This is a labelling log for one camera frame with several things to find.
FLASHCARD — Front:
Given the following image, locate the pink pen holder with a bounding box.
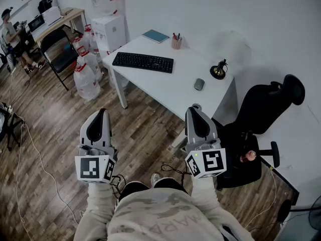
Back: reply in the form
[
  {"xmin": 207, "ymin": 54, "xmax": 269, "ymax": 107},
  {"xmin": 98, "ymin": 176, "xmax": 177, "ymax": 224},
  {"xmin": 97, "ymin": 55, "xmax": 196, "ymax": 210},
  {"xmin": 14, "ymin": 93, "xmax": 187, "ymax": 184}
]
[{"xmin": 171, "ymin": 36, "xmax": 183, "ymax": 50}]

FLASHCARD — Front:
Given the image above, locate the long white floor cable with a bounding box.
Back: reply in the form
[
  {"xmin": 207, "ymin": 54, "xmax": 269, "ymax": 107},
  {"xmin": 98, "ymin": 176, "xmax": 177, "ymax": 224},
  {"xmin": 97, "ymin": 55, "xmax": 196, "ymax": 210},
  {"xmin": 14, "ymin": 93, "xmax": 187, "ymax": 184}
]
[{"xmin": 15, "ymin": 119, "xmax": 85, "ymax": 241}]

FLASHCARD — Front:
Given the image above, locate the black keyboard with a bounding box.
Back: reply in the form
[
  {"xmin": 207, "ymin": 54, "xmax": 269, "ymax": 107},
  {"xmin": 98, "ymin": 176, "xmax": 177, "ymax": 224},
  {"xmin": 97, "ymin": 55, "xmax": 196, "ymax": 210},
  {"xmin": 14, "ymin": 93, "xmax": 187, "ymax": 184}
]
[{"xmin": 112, "ymin": 51, "xmax": 175, "ymax": 74}]

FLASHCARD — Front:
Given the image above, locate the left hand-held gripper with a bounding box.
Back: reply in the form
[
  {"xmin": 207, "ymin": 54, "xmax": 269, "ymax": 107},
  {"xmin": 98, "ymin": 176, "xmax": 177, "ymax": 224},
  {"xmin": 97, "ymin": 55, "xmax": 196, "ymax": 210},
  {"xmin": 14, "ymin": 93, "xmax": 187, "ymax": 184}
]
[{"xmin": 74, "ymin": 108, "xmax": 118, "ymax": 184}]

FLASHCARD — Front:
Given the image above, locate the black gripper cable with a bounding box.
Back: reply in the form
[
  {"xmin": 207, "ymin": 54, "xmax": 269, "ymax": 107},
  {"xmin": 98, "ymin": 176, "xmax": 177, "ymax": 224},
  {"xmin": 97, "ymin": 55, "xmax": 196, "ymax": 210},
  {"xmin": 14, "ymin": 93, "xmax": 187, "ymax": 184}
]
[
  {"xmin": 160, "ymin": 164, "xmax": 193, "ymax": 185},
  {"xmin": 110, "ymin": 174, "xmax": 127, "ymax": 200}
]

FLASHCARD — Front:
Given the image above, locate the black office chair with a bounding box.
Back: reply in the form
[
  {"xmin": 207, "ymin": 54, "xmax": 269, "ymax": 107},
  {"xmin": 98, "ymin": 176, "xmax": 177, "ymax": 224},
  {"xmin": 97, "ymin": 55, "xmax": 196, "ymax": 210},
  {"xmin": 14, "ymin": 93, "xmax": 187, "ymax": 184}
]
[{"xmin": 212, "ymin": 74, "xmax": 306, "ymax": 190}]

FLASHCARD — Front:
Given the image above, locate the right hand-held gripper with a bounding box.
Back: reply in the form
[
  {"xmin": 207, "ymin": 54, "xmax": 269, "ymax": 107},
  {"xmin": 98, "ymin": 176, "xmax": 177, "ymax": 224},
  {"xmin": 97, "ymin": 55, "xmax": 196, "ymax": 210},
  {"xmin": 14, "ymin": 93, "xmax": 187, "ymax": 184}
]
[{"xmin": 184, "ymin": 107, "xmax": 228, "ymax": 180}]

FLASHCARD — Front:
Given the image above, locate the wooden side desk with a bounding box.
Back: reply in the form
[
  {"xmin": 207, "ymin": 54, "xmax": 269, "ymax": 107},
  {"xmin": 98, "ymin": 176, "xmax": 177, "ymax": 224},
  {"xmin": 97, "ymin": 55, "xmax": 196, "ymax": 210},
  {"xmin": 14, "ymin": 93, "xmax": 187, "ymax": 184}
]
[{"xmin": 30, "ymin": 7, "xmax": 86, "ymax": 47}]

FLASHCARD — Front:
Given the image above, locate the black folding stand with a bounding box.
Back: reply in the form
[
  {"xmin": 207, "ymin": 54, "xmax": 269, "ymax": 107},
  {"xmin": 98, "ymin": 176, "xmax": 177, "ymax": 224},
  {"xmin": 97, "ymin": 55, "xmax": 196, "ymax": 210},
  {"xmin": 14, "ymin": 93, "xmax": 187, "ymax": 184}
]
[{"xmin": 0, "ymin": 101, "xmax": 25, "ymax": 152}]

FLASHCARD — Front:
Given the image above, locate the person's left forearm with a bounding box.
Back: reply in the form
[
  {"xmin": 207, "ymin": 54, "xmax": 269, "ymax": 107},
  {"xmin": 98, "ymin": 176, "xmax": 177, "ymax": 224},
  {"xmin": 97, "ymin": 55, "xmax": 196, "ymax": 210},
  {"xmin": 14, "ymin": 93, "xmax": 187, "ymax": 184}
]
[{"xmin": 73, "ymin": 181, "xmax": 118, "ymax": 241}]

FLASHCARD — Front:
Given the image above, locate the grey computer mouse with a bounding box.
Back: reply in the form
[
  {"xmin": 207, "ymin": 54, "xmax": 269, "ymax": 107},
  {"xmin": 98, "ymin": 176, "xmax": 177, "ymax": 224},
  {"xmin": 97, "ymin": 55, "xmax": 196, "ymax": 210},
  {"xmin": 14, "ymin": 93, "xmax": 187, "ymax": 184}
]
[{"xmin": 194, "ymin": 78, "xmax": 206, "ymax": 91}]

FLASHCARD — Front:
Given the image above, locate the person's left leg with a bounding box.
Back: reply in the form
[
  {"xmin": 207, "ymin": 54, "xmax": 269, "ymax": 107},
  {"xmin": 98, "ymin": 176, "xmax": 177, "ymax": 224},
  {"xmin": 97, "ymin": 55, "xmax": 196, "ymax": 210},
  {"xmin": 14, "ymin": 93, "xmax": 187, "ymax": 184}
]
[{"xmin": 117, "ymin": 181, "xmax": 150, "ymax": 202}]

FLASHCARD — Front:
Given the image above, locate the thin white charging cable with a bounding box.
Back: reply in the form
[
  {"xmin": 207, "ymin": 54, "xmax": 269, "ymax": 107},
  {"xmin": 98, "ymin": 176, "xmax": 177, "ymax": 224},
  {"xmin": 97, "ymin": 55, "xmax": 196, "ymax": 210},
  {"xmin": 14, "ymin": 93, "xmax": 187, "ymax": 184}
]
[{"xmin": 245, "ymin": 168, "xmax": 278, "ymax": 229}]

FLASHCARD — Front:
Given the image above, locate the black desk lamp white shade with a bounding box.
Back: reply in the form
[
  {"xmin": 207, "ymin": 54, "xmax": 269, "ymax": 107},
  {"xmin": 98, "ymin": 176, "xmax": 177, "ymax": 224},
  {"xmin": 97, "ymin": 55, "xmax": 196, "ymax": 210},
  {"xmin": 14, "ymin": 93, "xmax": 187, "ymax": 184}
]
[{"xmin": 210, "ymin": 31, "xmax": 248, "ymax": 80}]

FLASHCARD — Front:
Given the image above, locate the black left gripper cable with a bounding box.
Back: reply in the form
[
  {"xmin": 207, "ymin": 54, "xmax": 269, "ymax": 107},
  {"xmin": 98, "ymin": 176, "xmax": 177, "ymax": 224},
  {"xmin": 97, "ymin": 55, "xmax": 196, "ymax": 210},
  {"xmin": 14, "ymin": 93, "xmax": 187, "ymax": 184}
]
[{"xmin": 110, "ymin": 174, "xmax": 127, "ymax": 200}]

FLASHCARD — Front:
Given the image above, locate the person's white sneaker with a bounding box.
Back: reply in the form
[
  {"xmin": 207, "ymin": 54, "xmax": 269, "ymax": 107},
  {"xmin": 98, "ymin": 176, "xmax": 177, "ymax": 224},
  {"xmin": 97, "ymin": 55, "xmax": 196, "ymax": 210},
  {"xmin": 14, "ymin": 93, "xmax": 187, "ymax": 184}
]
[{"xmin": 150, "ymin": 172, "xmax": 161, "ymax": 188}]

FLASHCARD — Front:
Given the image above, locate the white box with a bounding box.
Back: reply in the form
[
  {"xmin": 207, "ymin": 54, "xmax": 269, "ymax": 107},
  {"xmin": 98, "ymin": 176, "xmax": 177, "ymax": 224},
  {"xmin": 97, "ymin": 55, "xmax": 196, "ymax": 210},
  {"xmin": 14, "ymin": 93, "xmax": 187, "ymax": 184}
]
[{"xmin": 41, "ymin": 6, "xmax": 63, "ymax": 26}]

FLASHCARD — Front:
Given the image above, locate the person's right forearm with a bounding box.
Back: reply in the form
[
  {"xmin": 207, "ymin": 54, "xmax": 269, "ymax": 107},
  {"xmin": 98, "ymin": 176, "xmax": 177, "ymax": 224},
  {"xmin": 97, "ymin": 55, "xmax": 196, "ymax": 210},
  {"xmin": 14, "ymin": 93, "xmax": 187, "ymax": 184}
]
[{"xmin": 190, "ymin": 176, "xmax": 255, "ymax": 241}]

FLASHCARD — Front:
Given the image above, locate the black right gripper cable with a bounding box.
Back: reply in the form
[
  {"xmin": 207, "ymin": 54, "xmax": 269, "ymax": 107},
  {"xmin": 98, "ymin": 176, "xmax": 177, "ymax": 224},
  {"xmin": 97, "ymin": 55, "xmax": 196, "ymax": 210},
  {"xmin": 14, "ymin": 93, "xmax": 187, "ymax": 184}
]
[{"xmin": 160, "ymin": 164, "xmax": 193, "ymax": 185}]

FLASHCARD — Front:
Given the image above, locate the white water dispenser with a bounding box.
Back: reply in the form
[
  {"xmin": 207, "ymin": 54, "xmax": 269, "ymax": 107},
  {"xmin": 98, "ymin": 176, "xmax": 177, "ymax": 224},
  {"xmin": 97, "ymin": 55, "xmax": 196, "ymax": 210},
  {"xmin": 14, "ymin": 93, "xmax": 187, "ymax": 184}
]
[{"xmin": 91, "ymin": 14, "xmax": 127, "ymax": 60}]

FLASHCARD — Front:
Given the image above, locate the person's right leg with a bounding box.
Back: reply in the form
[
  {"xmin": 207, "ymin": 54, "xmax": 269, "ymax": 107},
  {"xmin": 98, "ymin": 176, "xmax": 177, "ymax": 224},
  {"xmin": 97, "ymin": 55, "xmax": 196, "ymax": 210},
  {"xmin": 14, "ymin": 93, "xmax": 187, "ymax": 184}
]
[{"xmin": 153, "ymin": 177, "xmax": 189, "ymax": 194}]

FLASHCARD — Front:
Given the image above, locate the person's camouflage sweatshirt torso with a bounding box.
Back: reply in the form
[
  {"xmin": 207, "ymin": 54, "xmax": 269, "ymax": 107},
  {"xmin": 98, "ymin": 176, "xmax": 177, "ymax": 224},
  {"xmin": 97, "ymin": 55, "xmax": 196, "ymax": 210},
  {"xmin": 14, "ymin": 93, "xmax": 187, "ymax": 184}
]
[{"xmin": 106, "ymin": 187, "xmax": 226, "ymax": 241}]

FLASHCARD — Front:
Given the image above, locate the black standing fan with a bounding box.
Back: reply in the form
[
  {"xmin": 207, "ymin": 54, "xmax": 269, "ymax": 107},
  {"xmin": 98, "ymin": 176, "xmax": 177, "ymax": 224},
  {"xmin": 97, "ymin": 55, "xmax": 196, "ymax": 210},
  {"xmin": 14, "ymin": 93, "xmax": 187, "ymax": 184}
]
[{"xmin": 277, "ymin": 194, "xmax": 321, "ymax": 232}]

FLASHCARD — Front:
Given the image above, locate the person's leg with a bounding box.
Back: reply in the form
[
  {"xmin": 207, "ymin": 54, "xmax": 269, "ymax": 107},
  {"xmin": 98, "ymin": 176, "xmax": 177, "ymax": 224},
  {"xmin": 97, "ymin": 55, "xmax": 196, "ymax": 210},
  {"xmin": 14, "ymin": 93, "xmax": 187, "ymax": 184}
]
[
  {"xmin": 153, "ymin": 177, "xmax": 189, "ymax": 194},
  {"xmin": 117, "ymin": 181, "xmax": 150, "ymax": 202}
]

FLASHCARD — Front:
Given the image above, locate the black bag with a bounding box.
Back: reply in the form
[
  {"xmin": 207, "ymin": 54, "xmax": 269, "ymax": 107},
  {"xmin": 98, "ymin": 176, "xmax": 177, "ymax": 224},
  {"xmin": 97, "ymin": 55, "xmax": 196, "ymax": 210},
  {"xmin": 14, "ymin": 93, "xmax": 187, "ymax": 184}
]
[{"xmin": 37, "ymin": 0, "xmax": 53, "ymax": 14}]

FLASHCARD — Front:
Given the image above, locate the black folding chair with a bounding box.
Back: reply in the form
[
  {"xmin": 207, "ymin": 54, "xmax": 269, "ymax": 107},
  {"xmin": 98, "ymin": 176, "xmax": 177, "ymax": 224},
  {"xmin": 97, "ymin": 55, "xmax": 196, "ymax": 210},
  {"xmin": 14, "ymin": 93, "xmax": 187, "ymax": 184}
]
[{"xmin": 40, "ymin": 24, "xmax": 80, "ymax": 91}]

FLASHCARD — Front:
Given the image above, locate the teal notebook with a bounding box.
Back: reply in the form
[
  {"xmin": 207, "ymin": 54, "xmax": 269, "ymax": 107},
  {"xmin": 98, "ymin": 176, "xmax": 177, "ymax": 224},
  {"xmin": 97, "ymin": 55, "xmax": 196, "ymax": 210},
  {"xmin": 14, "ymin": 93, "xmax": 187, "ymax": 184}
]
[{"xmin": 141, "ymin": 29, "xmax": 170, "ymax": 44}]

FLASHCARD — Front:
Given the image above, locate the white microwave oven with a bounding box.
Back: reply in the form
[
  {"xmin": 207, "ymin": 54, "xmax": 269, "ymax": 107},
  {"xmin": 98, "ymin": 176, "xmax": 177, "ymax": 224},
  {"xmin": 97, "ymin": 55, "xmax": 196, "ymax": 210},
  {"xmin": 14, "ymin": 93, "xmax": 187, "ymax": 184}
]
[{"xmin": 27, "ymin": 14, "xmax": 46, "ymax": 33}]

